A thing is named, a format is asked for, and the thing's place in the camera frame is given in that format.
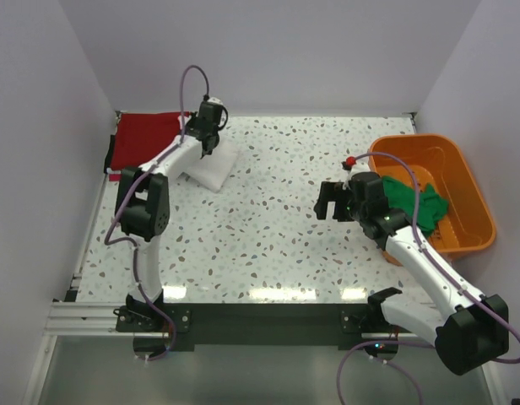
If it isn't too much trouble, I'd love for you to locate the white t shirt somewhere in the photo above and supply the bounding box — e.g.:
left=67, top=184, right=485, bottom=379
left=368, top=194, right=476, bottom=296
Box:
left=181, top=138, right=239, bottom=193

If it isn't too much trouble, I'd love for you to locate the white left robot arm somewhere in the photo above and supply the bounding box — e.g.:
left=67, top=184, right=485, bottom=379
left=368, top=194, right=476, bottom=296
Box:
left=109, top=95, right=238, bottom=331

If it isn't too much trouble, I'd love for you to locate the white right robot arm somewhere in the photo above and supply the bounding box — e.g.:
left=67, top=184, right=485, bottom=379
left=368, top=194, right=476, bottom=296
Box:
left=314, top=171, right=509, bottom=375

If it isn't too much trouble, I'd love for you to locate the green t shirt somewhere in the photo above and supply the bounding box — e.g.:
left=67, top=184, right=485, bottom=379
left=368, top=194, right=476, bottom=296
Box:
left=380, top=175, right=450, bottom=240

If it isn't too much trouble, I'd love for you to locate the red folded t shirt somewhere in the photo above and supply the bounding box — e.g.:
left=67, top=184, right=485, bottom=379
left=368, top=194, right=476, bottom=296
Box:
left=112, top=112, right=181, bottom=170

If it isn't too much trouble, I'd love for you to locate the orange plastic basket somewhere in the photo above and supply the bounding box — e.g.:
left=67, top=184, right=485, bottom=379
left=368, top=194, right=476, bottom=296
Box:
left=370, top=133, right=496, bottom=262

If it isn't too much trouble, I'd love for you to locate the black folded t shirt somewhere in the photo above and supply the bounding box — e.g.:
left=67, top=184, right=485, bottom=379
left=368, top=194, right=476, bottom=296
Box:
left=103, top=134, right=121, bottom=176

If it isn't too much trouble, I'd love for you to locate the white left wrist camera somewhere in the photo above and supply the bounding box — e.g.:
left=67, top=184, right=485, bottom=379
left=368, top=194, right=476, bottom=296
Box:
left=208, top=97, right=223, bottom=105

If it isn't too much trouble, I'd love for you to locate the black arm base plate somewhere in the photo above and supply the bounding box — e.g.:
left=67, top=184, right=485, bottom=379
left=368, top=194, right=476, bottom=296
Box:
left=115, top=301, right=417, bottom=354

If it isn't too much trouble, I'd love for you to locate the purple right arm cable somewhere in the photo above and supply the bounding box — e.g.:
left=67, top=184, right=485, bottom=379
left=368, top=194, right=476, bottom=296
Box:
left=335, top=152, right=520, bottom=405

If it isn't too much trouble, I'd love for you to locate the aluminium frame rail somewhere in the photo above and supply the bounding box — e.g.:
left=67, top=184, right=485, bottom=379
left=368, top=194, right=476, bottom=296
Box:
left=21, top=301, right=514, bottom=405

